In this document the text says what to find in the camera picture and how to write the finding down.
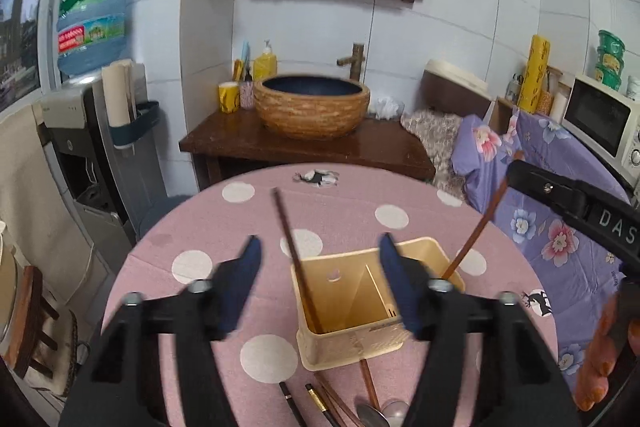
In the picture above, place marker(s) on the brown wooden chopstick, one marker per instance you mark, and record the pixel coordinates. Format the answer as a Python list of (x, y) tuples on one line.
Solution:
[(330, 399), (475, 234), (345, 407), (292, 247)]

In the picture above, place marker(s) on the beige lace cloth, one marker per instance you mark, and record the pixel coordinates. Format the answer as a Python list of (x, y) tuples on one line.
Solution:
[(435, 132)]

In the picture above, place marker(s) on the brown appliance cream lid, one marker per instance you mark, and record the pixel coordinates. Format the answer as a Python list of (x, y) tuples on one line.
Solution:
[(450, 92)]

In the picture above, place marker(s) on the white microwave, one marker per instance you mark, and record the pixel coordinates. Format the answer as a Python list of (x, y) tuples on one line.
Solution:
[(595, 117)]

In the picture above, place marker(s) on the purple floral sheet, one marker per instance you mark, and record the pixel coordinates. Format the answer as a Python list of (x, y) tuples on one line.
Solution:
[(545, 247)]

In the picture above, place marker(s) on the small clear bottle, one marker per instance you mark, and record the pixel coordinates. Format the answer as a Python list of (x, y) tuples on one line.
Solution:
[(514, 89)]

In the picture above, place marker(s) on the grey water dispenser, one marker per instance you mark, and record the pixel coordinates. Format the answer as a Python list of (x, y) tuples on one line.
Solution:
[(100, 167)]

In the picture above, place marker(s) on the bronze bamboo faucet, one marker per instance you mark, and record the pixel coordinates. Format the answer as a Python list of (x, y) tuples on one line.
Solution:
[(357, 59)]

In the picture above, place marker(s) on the blue plastic tray holder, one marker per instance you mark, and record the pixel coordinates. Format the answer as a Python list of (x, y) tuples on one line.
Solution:
[(135, 134)]

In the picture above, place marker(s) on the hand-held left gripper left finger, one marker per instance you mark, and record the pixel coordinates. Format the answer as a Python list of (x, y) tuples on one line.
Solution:
[(245, 277)]

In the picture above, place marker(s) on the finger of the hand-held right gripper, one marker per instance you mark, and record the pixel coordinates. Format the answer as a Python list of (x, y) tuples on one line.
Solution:
[(545, 189)]

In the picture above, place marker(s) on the window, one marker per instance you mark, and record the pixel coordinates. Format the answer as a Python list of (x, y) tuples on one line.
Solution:
[(25, 32)]

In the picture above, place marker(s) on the black chopstick gold band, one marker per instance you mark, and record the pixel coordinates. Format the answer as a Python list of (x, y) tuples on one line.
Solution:
[(320, 404)]

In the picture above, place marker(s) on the metal spoon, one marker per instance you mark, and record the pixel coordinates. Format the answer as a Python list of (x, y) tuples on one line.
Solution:
[(372, 417)]

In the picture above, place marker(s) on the yellow patterned roll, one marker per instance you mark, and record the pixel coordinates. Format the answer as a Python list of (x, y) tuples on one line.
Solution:
[(534, 74)]

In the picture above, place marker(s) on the woven brown sink basin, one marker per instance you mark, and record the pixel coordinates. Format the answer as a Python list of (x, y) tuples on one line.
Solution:
[(310, 112)]

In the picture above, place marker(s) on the yellow soap dispenser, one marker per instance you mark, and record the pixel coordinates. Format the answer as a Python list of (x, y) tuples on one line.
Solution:
[(265, 64)]

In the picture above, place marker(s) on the yellow mug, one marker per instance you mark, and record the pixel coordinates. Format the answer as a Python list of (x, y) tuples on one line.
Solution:
[(230, 98)]

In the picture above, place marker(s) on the pink toothbrush cup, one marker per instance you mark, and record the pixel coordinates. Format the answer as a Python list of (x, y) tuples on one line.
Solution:
[(247, 96)]

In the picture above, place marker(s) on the beige plastic utensil holder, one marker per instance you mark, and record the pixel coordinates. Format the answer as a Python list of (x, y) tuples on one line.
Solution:
[(350, 337)]

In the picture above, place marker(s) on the wooden chair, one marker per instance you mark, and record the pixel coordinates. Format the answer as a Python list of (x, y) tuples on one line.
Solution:
[(30, 307)]

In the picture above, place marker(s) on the white container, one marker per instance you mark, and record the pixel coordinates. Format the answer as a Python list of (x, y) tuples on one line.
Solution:
[(634, 88)]

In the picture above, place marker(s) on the grey round soup ladle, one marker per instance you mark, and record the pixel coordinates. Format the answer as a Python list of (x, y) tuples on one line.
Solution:
[(397, 411)]

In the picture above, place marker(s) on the blue toothbrush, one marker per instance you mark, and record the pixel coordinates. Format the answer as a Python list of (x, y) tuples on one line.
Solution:
[(245, 59)]

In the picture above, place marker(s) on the white mesh bath pouf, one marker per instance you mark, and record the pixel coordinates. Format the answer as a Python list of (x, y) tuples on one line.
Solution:
[(389, 108)]

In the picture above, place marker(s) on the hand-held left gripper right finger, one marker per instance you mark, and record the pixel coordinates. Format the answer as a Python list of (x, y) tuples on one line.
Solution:
[(397, 282)]

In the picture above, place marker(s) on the dark wooden vanity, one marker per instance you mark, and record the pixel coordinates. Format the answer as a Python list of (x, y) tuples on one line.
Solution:
[(240, 142)]

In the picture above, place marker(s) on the beige cloth cover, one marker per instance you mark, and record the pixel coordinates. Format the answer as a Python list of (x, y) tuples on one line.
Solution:
[(35, 187)]

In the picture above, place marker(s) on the blue water jug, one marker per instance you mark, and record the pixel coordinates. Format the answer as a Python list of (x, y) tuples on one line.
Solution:
[(95, 7)]

